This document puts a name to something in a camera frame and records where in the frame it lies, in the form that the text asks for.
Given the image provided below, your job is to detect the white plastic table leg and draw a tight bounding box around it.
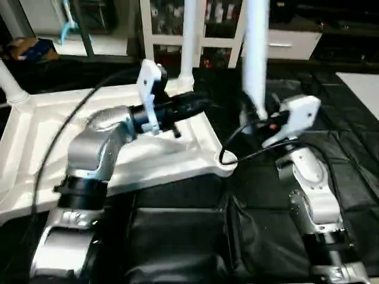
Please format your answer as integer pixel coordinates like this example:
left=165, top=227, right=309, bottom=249
left=177, top=0, right=200, bottom=91
left=0, top=58, right=30, bottom=105
left=241, top=0, right=272, bottom=123

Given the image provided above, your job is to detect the white plastic table top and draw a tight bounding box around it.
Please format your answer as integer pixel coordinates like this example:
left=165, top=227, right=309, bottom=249
left=0, top=76, right=239, bottom=224

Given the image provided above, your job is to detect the white glass door cabinet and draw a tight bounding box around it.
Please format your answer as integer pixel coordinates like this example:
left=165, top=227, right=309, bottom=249
left=139, top=0, right=249, bottom=67

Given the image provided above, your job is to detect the white drawer unit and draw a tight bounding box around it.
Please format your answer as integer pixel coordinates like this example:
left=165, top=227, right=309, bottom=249
left=268, top=30, right=324, bottom=62

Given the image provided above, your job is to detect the white flat board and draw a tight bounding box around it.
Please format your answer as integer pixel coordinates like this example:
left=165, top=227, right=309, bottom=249
left=335, top=72, right=379, bottom=122

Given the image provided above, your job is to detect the grey vertical metal pole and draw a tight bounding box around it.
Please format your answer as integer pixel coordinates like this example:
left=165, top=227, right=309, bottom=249
left=76, top=0, right=97, bottom=57

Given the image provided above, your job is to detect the light blue plastic object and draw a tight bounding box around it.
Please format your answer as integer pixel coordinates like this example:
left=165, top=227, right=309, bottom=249
left=59, top=0, right=81, bottom=46

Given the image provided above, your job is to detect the dark low media cabinet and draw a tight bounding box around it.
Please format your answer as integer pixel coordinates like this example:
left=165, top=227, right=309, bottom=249
left=314, top=12, right=379, bottom=67

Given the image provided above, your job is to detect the black work mat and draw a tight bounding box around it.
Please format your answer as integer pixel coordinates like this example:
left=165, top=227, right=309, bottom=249
left=0, top=53, right=379, bottom=284

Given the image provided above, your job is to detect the brown cardboard box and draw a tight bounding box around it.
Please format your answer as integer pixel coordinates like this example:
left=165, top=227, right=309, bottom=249
left=2, top=37, right=60, bottom=63

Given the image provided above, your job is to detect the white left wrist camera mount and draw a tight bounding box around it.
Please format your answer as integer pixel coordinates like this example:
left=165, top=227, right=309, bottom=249
left=137, top=59, right=169, bottom=137

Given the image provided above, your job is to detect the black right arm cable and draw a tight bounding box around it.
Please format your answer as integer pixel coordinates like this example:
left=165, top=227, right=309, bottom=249
left=217, top=121, right=300, bottom=167

